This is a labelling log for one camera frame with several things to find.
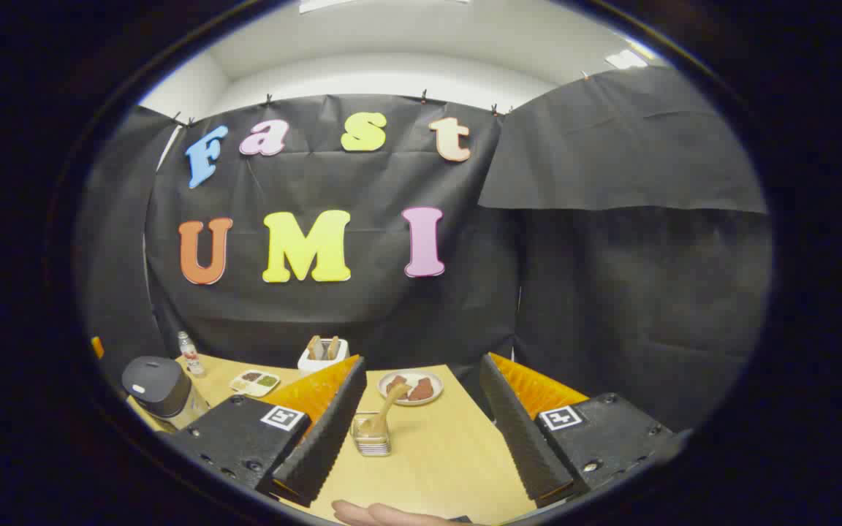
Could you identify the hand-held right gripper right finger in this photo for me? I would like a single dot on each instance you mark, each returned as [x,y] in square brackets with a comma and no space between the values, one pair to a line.
[520,438]

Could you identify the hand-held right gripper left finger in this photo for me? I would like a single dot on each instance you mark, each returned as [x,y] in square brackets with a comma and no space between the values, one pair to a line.
[326,438]

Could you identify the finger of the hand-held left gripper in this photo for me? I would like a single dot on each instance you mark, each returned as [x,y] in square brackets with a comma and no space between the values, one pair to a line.
[97,347]

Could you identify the clear chopstick holder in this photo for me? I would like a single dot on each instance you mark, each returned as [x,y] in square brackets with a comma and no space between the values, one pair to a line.
[371,444]

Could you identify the silver black rice cooker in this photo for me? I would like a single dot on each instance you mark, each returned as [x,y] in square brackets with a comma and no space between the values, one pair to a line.
[154,383]

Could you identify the wooden spoon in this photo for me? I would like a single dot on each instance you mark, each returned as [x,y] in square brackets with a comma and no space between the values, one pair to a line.
[392,402]

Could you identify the white toaster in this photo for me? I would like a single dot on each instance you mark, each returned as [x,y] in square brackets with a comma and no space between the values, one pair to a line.
[315,363]

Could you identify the brown meat piece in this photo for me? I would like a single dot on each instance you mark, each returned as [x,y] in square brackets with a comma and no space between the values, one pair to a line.
[394,383]
[421,389]

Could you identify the white divided condiment dish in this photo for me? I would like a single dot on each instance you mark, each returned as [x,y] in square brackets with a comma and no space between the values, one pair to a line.
[254,383]

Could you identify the toast slice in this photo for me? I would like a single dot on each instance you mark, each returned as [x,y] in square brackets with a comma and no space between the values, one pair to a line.
[314,348]
[333,347]

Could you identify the small clear bottle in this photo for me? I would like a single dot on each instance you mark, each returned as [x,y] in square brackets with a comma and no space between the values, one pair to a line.
[189,358]

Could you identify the white round plate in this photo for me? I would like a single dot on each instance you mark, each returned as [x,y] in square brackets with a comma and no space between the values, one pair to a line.
[432,386]

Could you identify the black backdrop cloth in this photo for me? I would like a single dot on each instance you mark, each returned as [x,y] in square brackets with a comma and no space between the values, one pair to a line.
[362,321]

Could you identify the small ceiling light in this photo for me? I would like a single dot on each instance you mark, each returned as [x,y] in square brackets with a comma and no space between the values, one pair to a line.
[626,60]

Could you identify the long ceiling light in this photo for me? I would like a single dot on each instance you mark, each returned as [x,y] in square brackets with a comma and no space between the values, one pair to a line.
[322,5]

